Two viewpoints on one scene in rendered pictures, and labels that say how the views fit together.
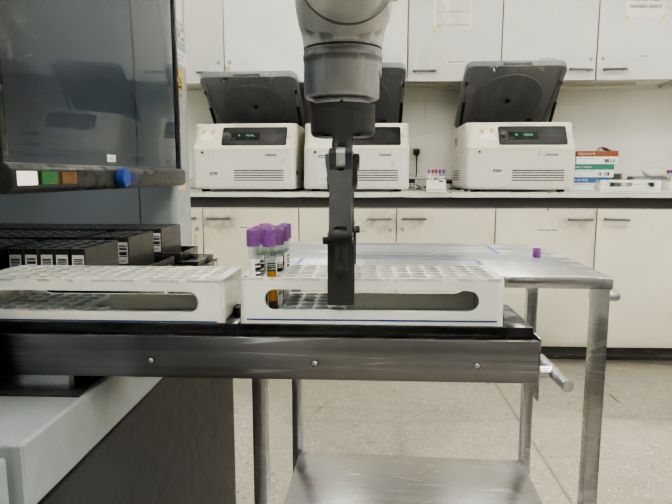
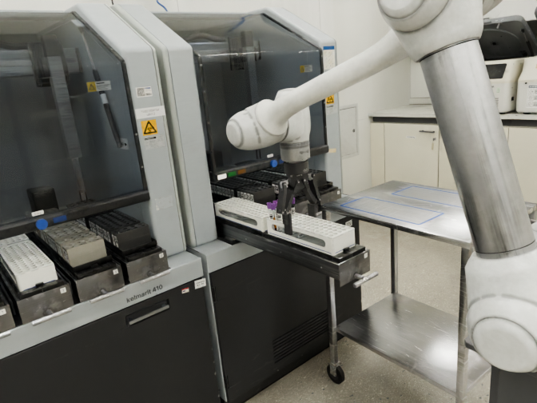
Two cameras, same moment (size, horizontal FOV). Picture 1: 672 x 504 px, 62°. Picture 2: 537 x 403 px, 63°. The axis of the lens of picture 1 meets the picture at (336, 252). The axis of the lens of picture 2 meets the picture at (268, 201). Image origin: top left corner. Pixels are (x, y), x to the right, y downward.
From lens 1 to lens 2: 1.03 m
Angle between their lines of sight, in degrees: 48
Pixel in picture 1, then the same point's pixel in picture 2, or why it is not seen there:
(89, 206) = not seen: hidden behind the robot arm
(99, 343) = (236, 230)
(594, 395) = (462, 303)
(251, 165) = not seen: hidden behind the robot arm
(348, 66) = (285, 152)
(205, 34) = not seen: outside the picture
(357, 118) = (292, 169)
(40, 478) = (214, 265)
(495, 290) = (329, 241)
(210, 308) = (260, 226)
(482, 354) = (322, 264)
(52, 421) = (219, 250)
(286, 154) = (501, 85)
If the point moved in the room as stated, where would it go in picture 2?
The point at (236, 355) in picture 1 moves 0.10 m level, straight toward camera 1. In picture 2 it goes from (263, 243) to (244, 254)
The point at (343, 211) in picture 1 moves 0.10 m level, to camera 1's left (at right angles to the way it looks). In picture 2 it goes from (280, 204) to (258, 199)
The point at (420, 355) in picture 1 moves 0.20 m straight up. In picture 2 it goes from (306, 258) to (301, 194)
